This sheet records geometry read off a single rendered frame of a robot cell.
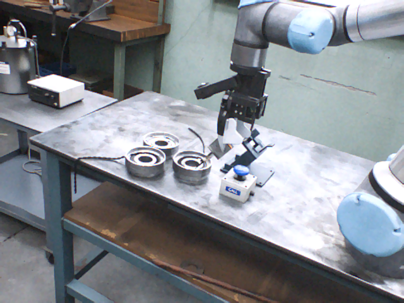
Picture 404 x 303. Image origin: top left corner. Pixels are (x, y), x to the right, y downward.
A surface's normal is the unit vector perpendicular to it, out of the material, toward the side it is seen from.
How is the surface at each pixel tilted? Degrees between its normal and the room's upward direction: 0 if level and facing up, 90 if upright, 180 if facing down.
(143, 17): 90
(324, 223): 0
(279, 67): 90
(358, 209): 97
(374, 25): 111
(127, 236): 0
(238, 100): 90
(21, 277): 0
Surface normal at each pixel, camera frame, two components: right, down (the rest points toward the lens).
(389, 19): -0.62, 0.56
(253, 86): -0.49, 0.34
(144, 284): 0.14, -0.88
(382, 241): -0.75, 0.33
